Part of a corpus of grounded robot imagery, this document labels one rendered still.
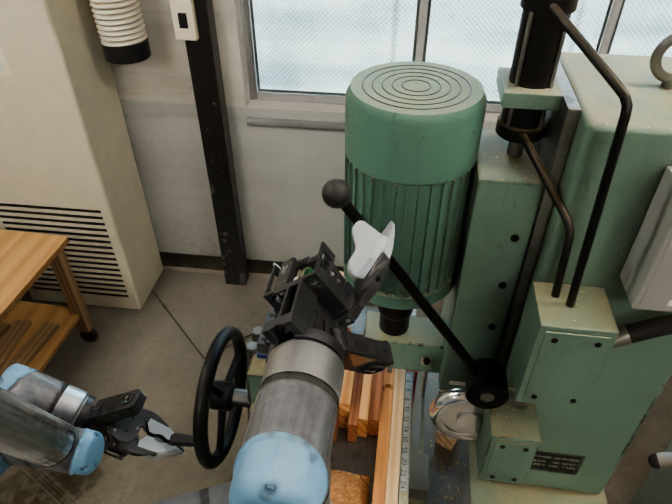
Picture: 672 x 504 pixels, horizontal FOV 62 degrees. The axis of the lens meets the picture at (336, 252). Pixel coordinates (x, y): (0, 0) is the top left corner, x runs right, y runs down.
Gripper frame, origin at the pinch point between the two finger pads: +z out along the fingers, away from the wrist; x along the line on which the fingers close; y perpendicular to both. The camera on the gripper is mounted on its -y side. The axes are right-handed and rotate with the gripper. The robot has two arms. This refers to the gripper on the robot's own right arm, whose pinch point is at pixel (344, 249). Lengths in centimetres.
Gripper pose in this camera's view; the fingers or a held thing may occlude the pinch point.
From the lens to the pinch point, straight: 71.3
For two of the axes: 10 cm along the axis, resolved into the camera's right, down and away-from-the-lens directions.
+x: -8.1, 3.8, 4.5
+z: 1.4, -6.3, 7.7
